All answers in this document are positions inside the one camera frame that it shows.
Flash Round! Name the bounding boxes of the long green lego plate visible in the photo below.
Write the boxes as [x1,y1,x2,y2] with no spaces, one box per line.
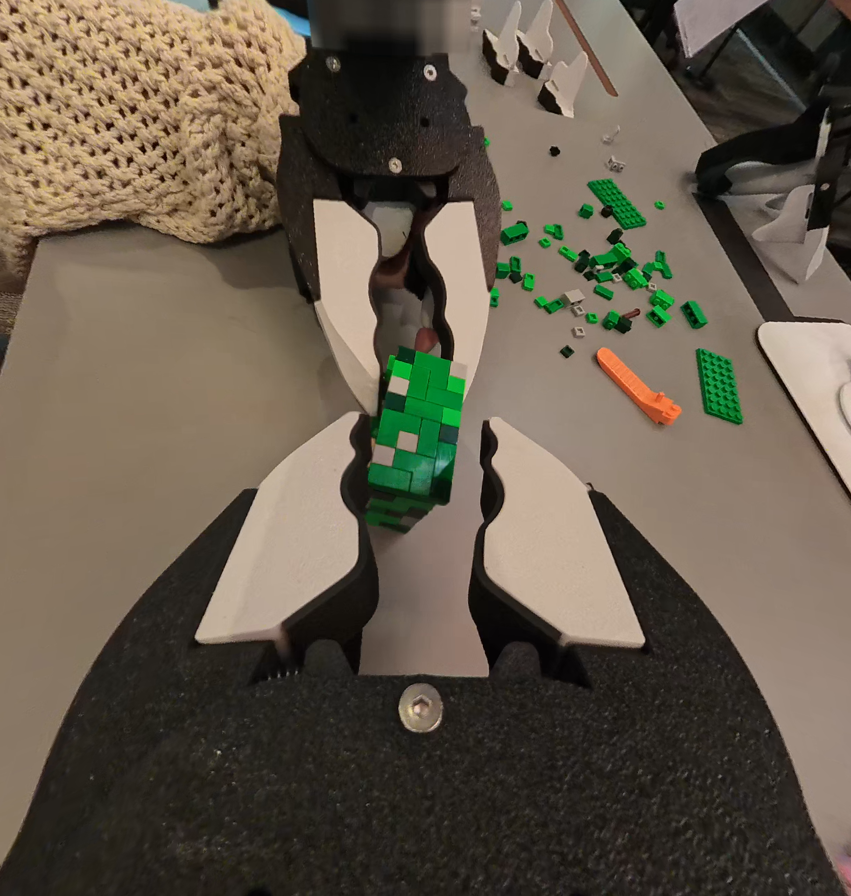
[586,178,649,231]
[696,348,744,426]

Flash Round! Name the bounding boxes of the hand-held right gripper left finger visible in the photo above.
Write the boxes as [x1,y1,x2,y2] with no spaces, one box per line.
[193,412,380,652]

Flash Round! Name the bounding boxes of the black and white object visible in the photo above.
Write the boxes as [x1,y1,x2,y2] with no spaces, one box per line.
[695,91,851,284]

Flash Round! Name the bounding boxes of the white table mat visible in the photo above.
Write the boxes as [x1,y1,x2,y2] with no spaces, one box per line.
[756,320,851,536]

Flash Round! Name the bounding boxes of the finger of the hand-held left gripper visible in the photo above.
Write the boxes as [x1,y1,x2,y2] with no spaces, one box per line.
[422,198,494,379]
[312,196,387,415]

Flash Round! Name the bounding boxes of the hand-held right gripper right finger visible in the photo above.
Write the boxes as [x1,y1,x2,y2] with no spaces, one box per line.
[467,416,648,652]

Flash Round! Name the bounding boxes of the pile of small green bricks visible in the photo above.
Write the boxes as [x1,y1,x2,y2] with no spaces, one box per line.
[492,199,710,359]

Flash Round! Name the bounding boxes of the brown wooden stick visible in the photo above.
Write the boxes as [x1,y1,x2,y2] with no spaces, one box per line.
[555,0,619,96]

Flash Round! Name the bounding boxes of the orange brick separator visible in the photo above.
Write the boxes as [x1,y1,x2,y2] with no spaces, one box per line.
[596,348,682,426]

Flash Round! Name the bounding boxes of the green lego creeper figure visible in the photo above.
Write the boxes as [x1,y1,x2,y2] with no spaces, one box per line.
[364,346,468,536]

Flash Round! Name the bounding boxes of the white wedge part black base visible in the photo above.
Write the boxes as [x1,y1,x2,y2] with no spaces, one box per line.
[481,0,523,86]
[537,50,589,118]
[516,0,556,79]

